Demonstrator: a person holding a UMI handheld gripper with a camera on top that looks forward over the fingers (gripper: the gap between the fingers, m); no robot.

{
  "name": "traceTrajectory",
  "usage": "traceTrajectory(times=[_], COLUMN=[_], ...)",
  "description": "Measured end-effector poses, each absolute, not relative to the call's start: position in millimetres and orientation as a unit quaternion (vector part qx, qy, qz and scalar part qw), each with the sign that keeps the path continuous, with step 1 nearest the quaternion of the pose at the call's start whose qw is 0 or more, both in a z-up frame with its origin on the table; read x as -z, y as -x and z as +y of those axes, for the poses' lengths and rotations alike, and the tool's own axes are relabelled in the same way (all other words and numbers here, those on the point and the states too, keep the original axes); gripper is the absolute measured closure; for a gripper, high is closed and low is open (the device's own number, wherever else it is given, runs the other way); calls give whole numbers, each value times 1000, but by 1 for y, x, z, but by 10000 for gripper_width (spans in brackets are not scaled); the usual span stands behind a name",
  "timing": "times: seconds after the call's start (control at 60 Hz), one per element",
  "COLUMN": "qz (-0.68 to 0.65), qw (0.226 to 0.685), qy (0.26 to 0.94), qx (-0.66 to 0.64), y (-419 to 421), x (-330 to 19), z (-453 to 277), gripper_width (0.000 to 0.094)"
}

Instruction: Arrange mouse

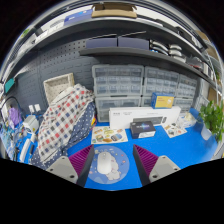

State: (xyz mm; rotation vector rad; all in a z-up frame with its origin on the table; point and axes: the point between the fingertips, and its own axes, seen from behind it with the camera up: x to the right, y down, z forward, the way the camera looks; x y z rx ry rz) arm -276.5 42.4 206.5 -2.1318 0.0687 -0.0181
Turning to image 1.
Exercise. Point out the purple cloth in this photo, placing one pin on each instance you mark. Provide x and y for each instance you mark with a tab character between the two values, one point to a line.
14	116

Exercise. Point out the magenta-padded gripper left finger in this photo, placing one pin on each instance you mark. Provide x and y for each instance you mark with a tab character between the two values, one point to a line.
63	166

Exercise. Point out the grey wall shelf unit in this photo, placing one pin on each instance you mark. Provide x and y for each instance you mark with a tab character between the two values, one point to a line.
133	46

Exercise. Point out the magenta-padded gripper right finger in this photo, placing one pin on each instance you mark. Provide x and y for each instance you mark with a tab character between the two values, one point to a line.
163	166

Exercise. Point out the small black box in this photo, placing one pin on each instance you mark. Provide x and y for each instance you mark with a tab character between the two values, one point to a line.
142	129

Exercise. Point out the white ribbed plant pot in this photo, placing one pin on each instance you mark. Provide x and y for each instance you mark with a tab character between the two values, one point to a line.
206	133

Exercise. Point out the long white keyboard box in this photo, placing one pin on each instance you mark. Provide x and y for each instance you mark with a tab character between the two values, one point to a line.
123	115

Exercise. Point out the round blue printed mouse pad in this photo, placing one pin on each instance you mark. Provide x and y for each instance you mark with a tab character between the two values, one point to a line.
120	163

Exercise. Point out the white woven basket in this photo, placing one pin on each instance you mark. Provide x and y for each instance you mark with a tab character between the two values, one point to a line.
58	86

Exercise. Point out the navy dotted cloth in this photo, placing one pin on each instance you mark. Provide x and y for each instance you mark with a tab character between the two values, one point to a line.
83	128

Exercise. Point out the small white appliance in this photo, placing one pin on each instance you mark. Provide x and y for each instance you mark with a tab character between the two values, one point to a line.
31	123

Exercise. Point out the white and blue glove box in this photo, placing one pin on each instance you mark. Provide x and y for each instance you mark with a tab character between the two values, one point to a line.
188	120

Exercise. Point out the green leafy plant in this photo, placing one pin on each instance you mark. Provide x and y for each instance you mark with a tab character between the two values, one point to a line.
213	116

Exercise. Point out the red blue plaid cloth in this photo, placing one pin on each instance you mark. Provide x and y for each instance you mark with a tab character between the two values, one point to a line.
63	121

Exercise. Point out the printed sticker sheet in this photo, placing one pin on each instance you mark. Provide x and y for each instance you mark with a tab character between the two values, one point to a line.
109	135
175	130

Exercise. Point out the yellow and blue box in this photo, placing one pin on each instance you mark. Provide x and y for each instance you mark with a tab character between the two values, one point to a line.
162	100

